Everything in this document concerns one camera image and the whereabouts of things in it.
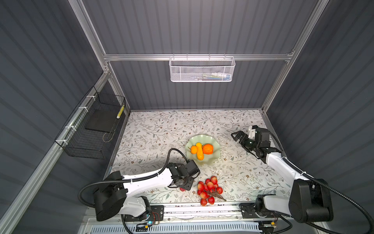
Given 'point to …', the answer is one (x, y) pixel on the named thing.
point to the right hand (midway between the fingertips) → (237, 138)
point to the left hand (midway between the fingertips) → (189, 183)
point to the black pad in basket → (103, 120)
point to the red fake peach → (182, 189)
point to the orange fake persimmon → (208, 149)
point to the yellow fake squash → (200, 155)
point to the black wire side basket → (88, 133)
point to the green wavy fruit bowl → (208, 159)
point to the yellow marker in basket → (120, 111)
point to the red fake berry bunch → (208, 190)
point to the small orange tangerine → (194, 149)
